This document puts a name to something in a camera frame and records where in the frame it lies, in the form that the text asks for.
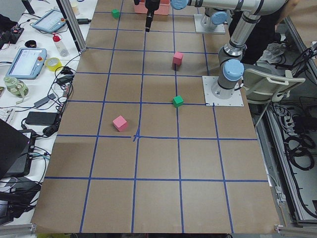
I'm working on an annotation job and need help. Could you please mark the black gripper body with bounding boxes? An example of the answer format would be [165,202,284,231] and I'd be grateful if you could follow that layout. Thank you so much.
[145,0,160,11]

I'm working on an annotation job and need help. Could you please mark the pink plastic bin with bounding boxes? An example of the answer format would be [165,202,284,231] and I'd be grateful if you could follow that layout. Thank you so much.
[133,0,170,15]

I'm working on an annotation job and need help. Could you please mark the green cube far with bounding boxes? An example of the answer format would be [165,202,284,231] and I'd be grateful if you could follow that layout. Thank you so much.
[111,9,120,19]

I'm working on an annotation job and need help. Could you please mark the green cube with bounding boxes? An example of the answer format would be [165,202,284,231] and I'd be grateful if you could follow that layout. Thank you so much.
[111,9,120,19]
[172,95,184,108]

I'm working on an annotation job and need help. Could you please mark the pink cube near centre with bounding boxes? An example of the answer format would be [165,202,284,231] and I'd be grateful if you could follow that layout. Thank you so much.
[172,52,184,65]

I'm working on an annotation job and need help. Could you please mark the pink cube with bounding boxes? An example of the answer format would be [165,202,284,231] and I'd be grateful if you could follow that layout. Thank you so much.
[112,115,128,132]
[172,52,184,65]

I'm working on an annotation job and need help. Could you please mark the green cube centre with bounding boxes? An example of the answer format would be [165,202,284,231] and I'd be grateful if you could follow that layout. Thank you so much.
[172,95,184,108]

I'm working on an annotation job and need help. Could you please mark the red cap squeeze bottle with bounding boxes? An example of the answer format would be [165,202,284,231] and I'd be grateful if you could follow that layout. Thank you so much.
[53,34,69,57]

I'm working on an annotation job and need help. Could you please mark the teach pendant far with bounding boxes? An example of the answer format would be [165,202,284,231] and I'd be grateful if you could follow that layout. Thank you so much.
[31,9,66,33]

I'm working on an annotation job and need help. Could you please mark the teach pendant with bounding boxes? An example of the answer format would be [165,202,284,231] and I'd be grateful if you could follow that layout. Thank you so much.
[6,48,47,80]
[31,9,66,33]

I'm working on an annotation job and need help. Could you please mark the yellow tape roll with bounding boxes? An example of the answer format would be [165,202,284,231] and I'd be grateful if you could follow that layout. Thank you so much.
[45,58,62,72]

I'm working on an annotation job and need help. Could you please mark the pink cube front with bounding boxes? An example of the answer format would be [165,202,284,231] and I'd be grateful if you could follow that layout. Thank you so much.
[112,115,128,132]

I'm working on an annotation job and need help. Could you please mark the seated person black shirt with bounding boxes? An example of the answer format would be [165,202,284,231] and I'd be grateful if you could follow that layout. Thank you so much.
[241,0,298,64]

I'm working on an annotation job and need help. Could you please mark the teach pendant near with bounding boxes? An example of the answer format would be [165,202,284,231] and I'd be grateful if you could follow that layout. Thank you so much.
[6,48,47,80]

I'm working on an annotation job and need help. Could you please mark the white office chair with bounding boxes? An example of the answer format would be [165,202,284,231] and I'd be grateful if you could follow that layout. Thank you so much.
[243,68,306,105]

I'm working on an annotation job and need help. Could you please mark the grey usb hub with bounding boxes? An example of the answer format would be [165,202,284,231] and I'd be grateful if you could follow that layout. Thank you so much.
[34,93,56,108]

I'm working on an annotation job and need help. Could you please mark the black power adapter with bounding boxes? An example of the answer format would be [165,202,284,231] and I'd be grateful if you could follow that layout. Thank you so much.
[25,112,57,125]

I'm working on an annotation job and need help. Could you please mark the black laptop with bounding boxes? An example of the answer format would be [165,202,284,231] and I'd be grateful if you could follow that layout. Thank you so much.
[0,120,36,179]

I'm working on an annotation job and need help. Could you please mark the aluminium frame post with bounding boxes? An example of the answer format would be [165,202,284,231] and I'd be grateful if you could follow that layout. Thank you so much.
[56,0,86,53]

